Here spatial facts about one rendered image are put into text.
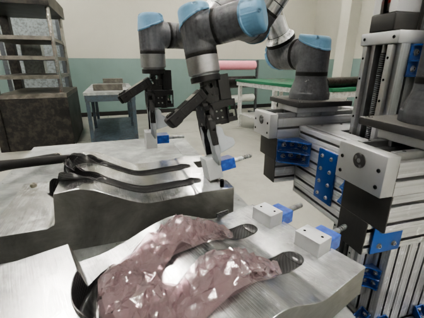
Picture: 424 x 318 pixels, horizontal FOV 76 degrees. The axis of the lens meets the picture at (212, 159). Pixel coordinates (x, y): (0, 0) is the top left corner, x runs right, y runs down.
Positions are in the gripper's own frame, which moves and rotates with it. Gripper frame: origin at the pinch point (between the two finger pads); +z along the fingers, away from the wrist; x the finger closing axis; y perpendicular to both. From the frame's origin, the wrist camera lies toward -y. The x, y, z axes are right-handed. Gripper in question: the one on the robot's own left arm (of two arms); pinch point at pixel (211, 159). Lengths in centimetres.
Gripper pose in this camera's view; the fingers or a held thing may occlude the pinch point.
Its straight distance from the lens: 68.8
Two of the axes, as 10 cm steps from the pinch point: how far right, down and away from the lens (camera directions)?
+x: -3.1, -1.7, 9.3
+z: 1.8, 9.5, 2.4
